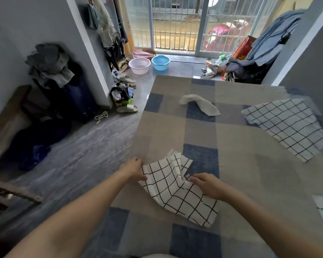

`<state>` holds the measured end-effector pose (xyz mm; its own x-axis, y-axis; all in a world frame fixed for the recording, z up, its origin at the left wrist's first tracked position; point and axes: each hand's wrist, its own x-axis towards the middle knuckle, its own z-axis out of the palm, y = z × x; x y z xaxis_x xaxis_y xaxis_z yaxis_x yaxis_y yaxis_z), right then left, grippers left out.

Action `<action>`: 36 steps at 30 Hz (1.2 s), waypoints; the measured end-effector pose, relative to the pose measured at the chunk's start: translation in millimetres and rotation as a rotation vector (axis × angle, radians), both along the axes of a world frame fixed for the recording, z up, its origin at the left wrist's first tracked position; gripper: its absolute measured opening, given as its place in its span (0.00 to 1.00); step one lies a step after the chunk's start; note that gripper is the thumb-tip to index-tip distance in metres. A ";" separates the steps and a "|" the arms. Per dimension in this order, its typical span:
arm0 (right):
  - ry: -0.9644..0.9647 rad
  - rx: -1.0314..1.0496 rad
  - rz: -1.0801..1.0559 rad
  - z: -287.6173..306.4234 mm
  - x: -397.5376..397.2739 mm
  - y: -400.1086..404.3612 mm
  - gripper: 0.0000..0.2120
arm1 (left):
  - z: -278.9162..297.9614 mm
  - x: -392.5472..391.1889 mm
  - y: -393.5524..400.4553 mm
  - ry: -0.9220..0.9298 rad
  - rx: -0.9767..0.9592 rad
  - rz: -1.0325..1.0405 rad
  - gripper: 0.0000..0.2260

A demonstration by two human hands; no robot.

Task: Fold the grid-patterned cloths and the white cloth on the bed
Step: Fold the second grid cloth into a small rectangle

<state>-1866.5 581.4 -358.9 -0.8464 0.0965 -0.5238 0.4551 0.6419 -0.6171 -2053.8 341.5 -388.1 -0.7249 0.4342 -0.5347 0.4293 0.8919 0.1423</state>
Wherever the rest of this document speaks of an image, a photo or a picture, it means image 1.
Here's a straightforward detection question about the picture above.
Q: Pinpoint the person's right hand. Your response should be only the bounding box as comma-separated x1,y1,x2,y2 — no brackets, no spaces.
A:
188,173,230,202

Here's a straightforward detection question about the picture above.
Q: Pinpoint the person's left hand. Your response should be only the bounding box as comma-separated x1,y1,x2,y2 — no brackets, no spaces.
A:
120,157,148,182

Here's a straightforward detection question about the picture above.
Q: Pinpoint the plain white cloth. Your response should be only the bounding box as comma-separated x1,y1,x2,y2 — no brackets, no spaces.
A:
179,94,221,117

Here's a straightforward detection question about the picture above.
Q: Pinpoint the person's left forearm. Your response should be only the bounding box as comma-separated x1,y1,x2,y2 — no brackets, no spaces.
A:
5,169,132,258

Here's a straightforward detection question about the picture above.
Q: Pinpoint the person's right forearm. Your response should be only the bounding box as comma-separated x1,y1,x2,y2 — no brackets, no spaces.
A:
222,185,323,258

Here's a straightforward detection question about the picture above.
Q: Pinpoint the blue beige plaid tablecloth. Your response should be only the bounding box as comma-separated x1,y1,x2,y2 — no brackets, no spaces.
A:
80,75,323,258

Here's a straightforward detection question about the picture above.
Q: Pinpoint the pile of shoes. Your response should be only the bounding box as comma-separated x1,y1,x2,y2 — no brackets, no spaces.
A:
110,64,139,114

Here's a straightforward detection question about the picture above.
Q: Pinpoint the dark blue suitcase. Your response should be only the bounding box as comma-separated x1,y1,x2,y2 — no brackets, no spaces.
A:
33,61,98,123

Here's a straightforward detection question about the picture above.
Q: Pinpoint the pale pink basin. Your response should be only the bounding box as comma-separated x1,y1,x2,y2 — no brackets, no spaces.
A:
128,57,151,75

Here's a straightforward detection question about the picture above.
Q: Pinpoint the blue basin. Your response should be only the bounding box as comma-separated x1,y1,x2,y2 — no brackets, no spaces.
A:
151,55,170,71

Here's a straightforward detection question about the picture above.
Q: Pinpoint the deep pink basin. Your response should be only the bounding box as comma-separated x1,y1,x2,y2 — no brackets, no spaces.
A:
132,49,156,60

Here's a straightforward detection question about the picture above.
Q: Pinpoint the wooden bench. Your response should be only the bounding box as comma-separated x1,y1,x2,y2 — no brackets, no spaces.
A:
0,84,43,205

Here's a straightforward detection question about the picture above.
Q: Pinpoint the rack of hanging clothes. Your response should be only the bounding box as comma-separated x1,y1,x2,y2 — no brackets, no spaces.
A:
86,0,128,71

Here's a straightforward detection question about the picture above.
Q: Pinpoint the red yellow printed bag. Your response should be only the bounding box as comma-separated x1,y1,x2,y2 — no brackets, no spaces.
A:
233,35,257,61

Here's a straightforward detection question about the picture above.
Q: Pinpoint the yellow curtain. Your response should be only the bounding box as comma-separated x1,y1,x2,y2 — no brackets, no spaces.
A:
118,0,135,56

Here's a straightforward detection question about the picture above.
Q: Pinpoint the red car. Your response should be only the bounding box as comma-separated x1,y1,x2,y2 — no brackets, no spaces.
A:
203,20,249,53

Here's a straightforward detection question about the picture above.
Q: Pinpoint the blue-grey hanging garment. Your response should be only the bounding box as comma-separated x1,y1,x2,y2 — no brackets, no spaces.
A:
245,9,306,67

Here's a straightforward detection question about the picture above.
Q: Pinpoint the white cord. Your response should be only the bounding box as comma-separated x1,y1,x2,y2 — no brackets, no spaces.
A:
94,111,109,125

